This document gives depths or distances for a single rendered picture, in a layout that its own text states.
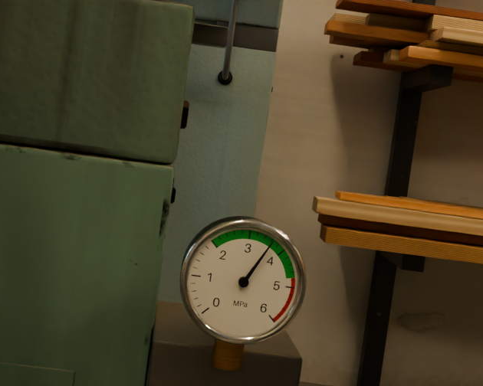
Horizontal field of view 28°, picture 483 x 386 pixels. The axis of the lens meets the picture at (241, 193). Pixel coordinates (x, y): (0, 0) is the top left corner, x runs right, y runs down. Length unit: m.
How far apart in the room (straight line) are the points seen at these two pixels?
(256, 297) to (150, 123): 0.12
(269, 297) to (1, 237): 0.16
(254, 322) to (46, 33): 0.19
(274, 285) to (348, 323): 2.56
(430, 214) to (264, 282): 2.06
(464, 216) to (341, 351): 0.69
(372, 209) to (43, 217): 2.00
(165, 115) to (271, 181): 2.43
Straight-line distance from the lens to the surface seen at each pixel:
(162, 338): 0.52
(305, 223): 2.98
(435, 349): 3.10
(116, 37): 0.54
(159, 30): 0.54
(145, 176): 0.53
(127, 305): 0.54
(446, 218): 2.54
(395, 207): 2.56
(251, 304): 0.48
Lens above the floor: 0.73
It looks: 3 degrees down
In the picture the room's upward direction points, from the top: 8 degrees clockwise
